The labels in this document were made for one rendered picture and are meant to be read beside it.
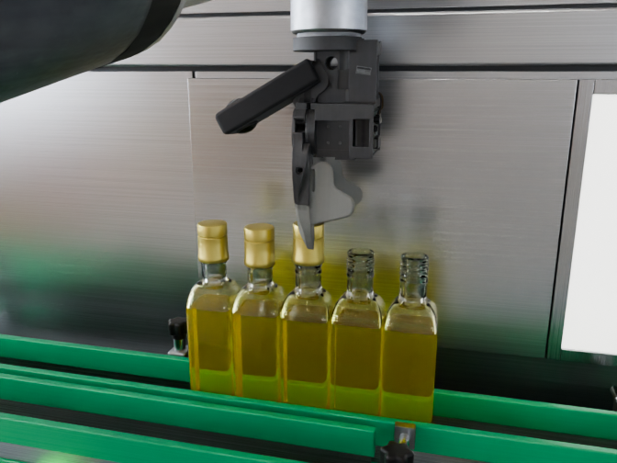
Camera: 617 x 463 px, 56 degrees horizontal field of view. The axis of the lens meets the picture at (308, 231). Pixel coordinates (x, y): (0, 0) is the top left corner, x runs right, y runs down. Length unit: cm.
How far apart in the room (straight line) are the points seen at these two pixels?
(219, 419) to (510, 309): 38
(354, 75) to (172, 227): 40
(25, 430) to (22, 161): 43
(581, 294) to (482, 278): 12
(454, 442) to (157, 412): 33
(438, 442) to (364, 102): 36
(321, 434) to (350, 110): 34
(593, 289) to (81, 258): 72
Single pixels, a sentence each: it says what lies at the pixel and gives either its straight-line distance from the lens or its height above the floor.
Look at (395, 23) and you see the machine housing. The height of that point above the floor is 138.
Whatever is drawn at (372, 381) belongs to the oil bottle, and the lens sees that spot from 66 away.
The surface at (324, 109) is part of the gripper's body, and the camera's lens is 58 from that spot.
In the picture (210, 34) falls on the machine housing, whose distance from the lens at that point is 79.
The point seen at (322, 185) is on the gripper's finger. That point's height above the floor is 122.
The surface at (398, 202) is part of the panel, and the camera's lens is 74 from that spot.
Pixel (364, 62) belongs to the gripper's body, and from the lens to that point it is 59.
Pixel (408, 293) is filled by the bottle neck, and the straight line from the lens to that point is 62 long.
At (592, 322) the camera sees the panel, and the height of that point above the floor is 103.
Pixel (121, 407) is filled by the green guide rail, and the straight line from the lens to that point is 75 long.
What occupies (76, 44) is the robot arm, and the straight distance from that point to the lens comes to 17.
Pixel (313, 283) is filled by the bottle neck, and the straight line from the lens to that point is 64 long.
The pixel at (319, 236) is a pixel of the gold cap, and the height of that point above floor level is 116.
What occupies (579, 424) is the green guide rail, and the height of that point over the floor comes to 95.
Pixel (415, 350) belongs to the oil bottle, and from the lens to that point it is 63.
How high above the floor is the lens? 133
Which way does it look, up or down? 15 degrees down
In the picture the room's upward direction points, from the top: straight up
